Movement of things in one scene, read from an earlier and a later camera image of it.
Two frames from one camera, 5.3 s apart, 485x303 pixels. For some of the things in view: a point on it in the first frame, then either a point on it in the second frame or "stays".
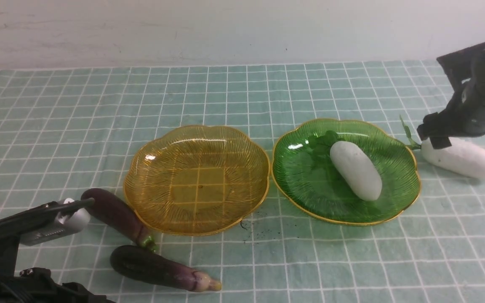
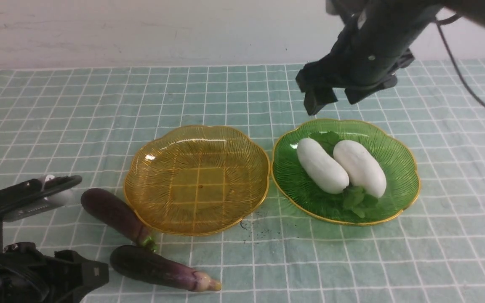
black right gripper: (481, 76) to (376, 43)
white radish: (463, 157) to (326, 171)
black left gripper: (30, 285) to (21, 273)
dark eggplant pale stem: (144, 263) stays
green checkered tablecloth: (43, 135) stays
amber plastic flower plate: (195, 180) stays
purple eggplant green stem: (115, 215) stays
